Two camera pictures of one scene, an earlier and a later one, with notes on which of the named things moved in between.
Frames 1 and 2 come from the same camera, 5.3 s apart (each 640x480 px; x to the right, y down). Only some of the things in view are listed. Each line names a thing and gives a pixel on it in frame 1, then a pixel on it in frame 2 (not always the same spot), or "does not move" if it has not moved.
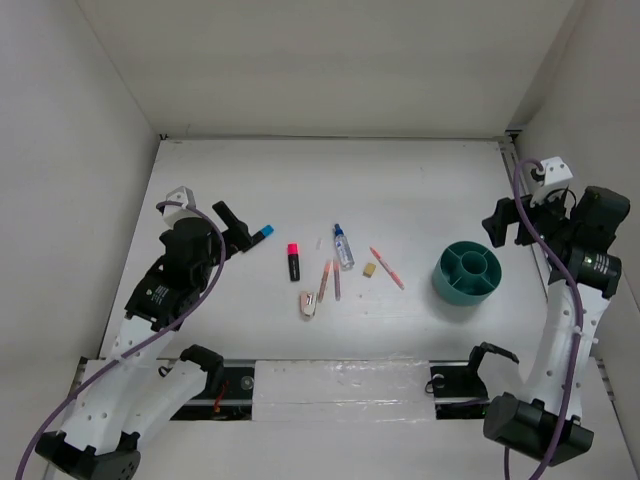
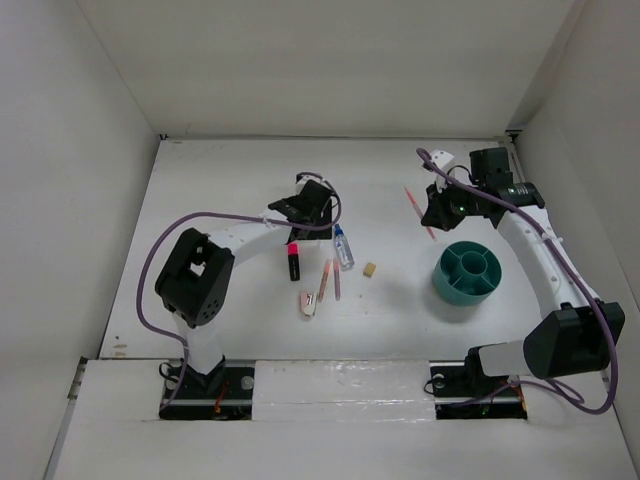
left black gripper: [236, 237] → [318, 235]
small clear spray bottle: [344, 251] does not move
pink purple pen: [337, 279] does not move
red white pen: [387, 268] → [419, 212]
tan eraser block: [369, 269] does not move
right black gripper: [496, 225] → [437, 214]
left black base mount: [228, 392] does not move
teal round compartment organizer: [467, 273] does not move
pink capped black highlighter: [293, 257] does not move
